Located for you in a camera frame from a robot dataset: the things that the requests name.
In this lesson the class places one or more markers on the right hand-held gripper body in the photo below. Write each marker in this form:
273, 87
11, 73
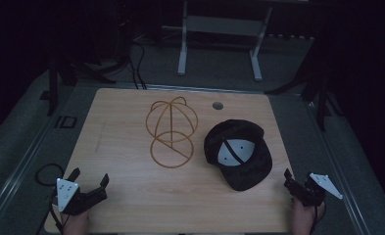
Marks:
314, 191

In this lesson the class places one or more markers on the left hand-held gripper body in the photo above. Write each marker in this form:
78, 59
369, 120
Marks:
70, 196

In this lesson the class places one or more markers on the black baseball cap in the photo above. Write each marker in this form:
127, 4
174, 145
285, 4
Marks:
238, 153

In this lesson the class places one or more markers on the person's left hand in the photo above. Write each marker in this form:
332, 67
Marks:
75, 223

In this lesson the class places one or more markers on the person's right hand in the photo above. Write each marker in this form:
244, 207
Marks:
302, 219

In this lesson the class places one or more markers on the black tripod stand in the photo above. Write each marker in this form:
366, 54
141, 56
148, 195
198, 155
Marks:
314, 84
75, 70

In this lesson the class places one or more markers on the grey table grommet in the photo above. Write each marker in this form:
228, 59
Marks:
217, 105

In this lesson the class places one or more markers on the black floor bracket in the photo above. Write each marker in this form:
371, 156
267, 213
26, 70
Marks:
66, 122

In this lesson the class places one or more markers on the white metal desk frame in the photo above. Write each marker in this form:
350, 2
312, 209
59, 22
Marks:
224, 29

